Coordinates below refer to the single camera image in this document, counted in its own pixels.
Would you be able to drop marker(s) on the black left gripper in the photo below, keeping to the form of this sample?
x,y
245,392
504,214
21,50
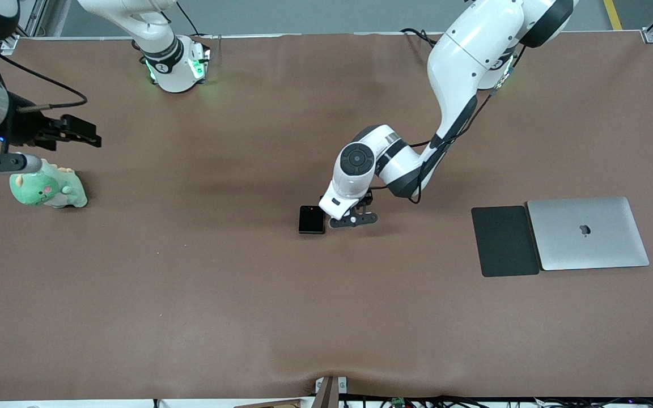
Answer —
x,y
365,199

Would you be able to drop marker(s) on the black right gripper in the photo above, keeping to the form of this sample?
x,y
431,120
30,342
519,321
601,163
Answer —
x,y
25,126

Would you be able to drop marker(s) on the black flip phone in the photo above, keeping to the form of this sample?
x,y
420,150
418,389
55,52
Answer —
x,y
312,220

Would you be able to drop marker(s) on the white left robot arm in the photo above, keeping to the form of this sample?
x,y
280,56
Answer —
x,y
462,56

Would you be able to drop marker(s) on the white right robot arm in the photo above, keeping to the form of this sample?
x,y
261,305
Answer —
x,y
168,56

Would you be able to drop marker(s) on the black mouse pad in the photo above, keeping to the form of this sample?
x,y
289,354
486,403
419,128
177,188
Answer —
x,y
505,241

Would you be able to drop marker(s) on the green dinosaur plush toy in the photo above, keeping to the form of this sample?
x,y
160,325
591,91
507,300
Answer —
x,y
49,190

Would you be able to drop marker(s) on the brown table cover sheet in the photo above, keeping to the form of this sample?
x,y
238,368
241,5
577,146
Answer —
x,y
219,294

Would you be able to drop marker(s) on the silver closed laptop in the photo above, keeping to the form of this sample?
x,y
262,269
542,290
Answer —
x,y
587,249

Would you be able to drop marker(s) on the aluminium frame profile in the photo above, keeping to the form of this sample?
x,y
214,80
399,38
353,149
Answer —
x,y
37,20

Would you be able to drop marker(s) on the white metal bracket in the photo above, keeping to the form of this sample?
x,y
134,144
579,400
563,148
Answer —
x,y
342,384

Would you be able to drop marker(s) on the aluminium frame corner bracket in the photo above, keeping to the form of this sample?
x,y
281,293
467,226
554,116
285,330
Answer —
x,y
651,35

